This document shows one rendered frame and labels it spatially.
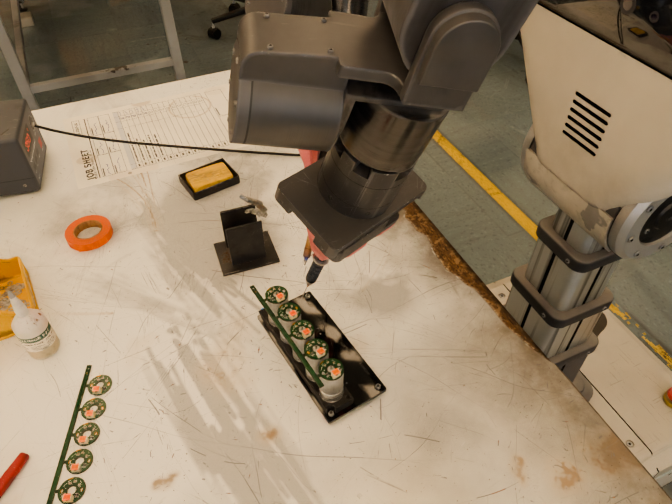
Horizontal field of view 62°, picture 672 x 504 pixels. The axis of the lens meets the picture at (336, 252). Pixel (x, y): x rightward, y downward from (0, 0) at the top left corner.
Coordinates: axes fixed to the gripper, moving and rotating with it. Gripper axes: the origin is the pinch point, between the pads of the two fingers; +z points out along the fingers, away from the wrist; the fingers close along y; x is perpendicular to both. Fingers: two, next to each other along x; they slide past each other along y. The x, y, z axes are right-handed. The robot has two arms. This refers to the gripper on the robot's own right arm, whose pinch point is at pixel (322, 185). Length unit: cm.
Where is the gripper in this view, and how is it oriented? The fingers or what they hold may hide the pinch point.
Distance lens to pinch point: 62.0
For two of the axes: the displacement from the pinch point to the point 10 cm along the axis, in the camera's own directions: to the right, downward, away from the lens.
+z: -1.0, 9.5, 2.9
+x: 1.9, -2.7, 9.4
